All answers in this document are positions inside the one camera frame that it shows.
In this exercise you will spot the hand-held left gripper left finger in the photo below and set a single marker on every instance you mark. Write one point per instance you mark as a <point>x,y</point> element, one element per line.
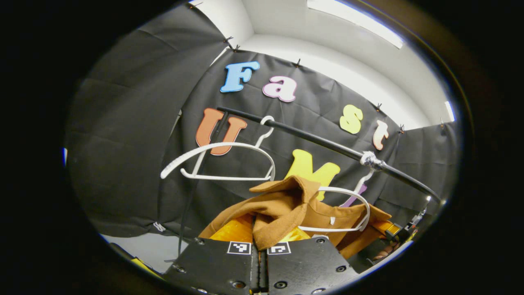
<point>213,266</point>

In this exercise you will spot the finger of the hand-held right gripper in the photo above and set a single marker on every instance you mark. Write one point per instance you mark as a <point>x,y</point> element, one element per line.
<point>393,231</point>

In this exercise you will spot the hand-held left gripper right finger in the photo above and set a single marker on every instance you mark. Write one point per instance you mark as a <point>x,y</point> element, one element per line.
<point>307,266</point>

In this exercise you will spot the black backdrop cloth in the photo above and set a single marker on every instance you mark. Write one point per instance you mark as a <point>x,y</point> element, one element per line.
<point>123,123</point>

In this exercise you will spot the black clothes rack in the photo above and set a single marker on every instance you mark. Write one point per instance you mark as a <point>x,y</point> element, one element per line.
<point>319,141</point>

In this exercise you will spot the brown jacket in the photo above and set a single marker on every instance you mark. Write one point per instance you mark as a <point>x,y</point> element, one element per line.
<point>282,205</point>

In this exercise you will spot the row of black clips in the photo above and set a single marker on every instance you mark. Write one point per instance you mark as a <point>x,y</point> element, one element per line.
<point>298,63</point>

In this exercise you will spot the white clothes hanger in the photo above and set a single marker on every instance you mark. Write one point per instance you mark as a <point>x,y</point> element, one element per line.
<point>348,191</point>
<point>221,144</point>

